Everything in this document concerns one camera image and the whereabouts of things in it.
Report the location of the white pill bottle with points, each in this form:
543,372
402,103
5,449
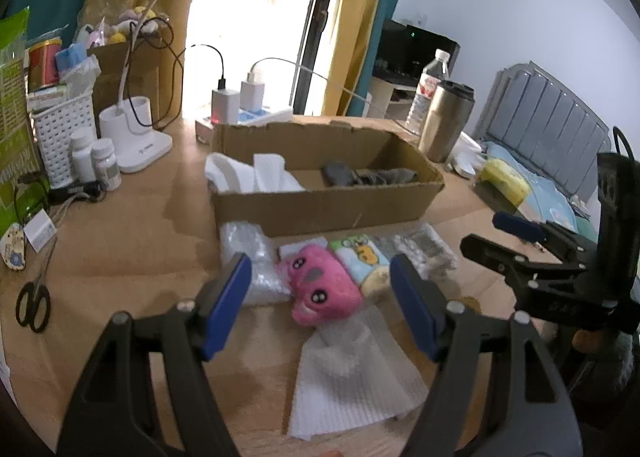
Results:
105,164
81,141

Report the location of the yellow curtain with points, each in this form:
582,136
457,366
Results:
354,24

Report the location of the grey cloth in box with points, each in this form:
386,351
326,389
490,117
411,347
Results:
340,174

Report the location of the pink plush toy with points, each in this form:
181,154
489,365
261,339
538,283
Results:
321,288

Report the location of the black scissors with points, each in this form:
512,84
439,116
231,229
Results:
33,302

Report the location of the white perforated basket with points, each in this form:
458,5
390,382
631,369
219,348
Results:
53,129

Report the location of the bag of plush toys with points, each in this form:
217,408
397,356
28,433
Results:
104,22

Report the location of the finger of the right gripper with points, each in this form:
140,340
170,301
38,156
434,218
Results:
530,229
540,285

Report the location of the cotton swab pack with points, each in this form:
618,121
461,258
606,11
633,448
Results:
426,250

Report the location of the black monitor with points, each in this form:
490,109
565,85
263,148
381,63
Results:
404,50

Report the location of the white power strip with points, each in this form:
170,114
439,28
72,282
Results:
204,127

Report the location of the brown cardboard box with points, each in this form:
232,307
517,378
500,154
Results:
318,206

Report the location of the yellow tissue pack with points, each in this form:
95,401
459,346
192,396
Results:
505,179

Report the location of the steel travel mug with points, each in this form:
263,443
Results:
449,111

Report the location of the cartoon tissue pack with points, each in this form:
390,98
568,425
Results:
364,263

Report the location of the red tin can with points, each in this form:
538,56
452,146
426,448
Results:
43,73

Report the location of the white charger with black cable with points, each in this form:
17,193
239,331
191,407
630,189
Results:
225,104

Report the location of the clear bubble wrap bag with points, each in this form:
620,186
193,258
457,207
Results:
267,286

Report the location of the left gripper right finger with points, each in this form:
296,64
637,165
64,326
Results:
527,409

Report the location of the green snack bag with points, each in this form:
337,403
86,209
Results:
23,182

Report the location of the white cloth in box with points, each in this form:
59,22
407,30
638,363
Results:
266,174

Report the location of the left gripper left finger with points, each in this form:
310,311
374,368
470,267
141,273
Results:
113,411

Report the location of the clear water bottle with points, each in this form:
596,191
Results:
431,77

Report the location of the grey bed headboard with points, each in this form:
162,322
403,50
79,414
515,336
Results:
545,127

